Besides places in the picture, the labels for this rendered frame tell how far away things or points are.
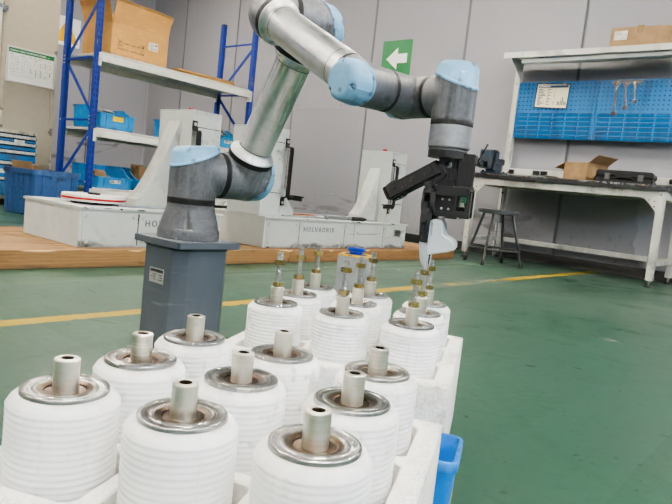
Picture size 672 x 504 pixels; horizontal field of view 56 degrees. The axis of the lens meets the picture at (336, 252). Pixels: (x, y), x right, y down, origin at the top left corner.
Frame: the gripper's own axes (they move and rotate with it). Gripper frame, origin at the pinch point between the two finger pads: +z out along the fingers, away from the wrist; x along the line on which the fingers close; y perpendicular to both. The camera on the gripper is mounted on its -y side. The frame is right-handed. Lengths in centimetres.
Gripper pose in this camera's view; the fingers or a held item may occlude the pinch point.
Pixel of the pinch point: (423, 261)
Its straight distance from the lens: 114.4
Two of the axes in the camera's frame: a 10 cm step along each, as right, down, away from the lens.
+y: 9.3, 1.3, -3.3
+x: 3.4, -0.5, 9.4
